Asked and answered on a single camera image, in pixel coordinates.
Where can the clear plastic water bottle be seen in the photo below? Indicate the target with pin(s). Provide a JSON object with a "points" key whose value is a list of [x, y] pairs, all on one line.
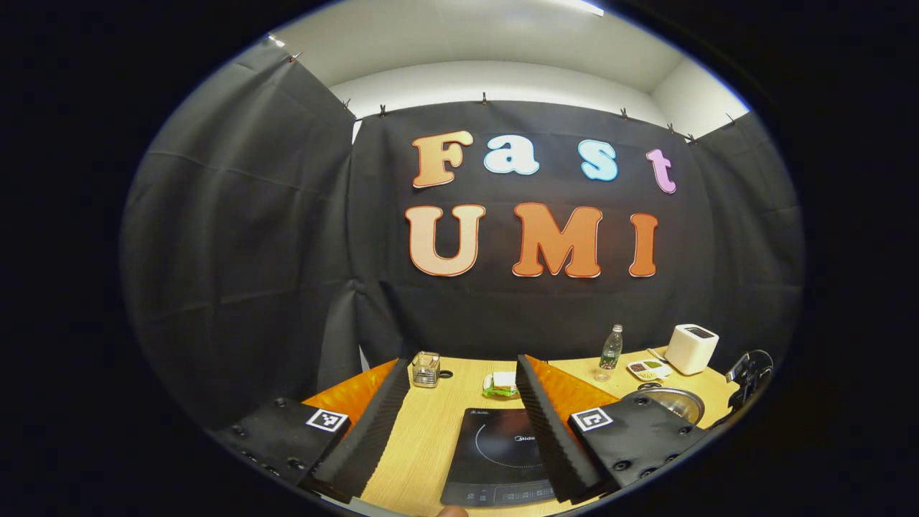
{"points": [[611, 352]]}

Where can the white divided dish of beans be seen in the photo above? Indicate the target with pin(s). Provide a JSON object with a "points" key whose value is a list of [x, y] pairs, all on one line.
{"points": [[650, 369]]}

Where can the steel pot with soybeans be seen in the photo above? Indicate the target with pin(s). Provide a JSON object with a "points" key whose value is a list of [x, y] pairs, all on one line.
{"points": [[678, 402]]}

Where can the black induction cooktop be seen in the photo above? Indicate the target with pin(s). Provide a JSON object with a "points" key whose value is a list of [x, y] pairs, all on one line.
{"points": [[488, 459]]}

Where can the sandwich on plate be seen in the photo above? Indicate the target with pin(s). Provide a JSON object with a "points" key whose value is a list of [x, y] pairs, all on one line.
{"points": [[502, 380]]}

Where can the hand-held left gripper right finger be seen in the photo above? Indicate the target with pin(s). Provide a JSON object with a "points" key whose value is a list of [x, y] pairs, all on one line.
{"points": [[549, 438]]}

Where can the white toaster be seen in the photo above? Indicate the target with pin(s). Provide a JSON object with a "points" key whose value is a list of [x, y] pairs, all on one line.
{"points": [[689, 352]]}

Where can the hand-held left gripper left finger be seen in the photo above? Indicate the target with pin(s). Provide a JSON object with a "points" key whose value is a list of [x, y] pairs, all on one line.
{"points": [[373, 438]]}

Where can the clear glass cup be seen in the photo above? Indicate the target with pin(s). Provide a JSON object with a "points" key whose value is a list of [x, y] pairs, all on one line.
{"points": [[426, 370]]}

